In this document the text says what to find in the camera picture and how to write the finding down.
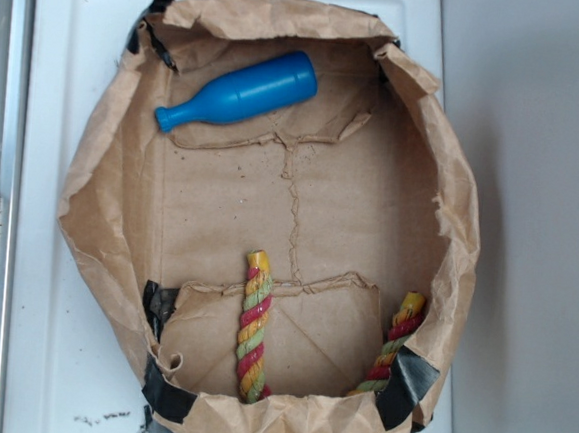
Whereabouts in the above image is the blue plastic bottle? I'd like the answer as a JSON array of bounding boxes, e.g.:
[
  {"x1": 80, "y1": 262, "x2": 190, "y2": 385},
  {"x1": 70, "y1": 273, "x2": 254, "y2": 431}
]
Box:
[{"x1": 154, "y1": 51, "x2": 318, "y2": 133}]

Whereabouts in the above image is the brown paper bag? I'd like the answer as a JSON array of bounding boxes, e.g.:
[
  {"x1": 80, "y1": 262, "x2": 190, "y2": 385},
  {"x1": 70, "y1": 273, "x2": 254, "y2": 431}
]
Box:
[{"x1": 58, "y1": 0, "x2": 480, "y2": 433}]

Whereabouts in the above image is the white plastic tray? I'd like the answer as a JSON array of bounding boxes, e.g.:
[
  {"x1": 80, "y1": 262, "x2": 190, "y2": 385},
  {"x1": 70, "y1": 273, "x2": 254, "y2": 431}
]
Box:
[{"x1": 3, "y1": 0, "x2": 452, "y2": 433}]

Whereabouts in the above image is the multicolour twisted rope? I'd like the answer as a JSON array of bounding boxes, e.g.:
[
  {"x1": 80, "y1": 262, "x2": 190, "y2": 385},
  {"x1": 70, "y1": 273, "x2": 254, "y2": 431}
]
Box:
[{"x1": 231, "y1": 247, "x2": 430, "y2": 418}]

